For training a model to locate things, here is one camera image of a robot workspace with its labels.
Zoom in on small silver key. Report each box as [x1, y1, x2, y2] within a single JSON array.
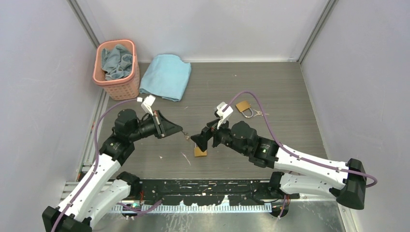
[[182, 131, 190, 141]]

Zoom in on small keys on ring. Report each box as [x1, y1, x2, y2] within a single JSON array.
[[252, 109, 265, 116]]

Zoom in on light blue folded towel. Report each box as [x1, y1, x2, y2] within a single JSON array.
[[139, 54, 191, 102]]

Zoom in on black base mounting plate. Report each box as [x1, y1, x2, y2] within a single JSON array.
[[125, 179, 283, 206]]

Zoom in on grey-blue cloth in basket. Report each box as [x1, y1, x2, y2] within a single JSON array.
[[101, 44, 133, 81]]

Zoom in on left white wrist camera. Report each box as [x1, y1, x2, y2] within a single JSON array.
[[137, 95, 156, 116]]

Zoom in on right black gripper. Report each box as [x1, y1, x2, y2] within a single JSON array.
[[191, 114, 249, 155]]

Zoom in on pink plastic laundry basket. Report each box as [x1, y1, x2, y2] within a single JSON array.
[[92, 39, 140, 101]]

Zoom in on aluminium rail frame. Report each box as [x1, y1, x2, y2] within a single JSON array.
[[86, 179, 356, 232]]

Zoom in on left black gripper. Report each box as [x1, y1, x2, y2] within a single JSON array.
[[129, 110, 183, 142]]

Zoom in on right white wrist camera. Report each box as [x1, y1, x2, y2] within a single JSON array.
[[215, 102, 233, 129]]

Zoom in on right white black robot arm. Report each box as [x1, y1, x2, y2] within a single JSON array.
[[191, 120, 367, 210]]

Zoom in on brass padlock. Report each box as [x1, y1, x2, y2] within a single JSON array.
[[235, 101, 254, 118], [194, 146, 207, 158]]

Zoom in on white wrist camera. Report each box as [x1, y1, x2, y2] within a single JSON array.
[[137, 95, 156, 116], [215, 102, 233, 129]]

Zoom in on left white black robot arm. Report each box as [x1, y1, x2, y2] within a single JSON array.
[[42, 109, 183, 232]]

